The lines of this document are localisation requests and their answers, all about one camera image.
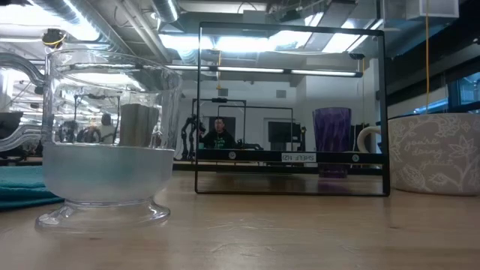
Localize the dark background monitor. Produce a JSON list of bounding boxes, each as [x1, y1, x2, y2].
[[268, 121, 303, 143]]

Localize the black frame clear shelf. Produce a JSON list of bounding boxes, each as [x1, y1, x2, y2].
[[194, 21, 391, 197]]

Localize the person in white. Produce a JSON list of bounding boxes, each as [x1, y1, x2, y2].
[[98, 113, 118, 146]]

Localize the purple plastic tumbler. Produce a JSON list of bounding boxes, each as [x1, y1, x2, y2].
[[312, 107, 353, 179]]

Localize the white shelf label sticker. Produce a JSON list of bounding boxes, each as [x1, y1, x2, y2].
[[281, 152, 317, 164]]

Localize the clear glass footed cup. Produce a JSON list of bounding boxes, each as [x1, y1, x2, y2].
[[0, 48, 184, 234]]

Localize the dark screen at room edge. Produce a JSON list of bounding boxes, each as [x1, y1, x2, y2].
[[0, 111, 24, 140]]

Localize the black ceiling camera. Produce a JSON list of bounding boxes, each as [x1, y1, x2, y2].
[[41, 28, 68, 50]]

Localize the long LED light bar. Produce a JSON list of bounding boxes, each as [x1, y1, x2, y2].
[[164, 64, 363, 79]]

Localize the person at background desk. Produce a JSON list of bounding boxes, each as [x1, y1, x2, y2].
[[198, 117, 237, 150]]

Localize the grey floral ceramic mug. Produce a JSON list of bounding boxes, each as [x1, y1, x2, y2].
[[356, 112, 480, 197]]

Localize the teal folded cloth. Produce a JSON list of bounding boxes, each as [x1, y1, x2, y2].
[[0, 166, 65, 210]]

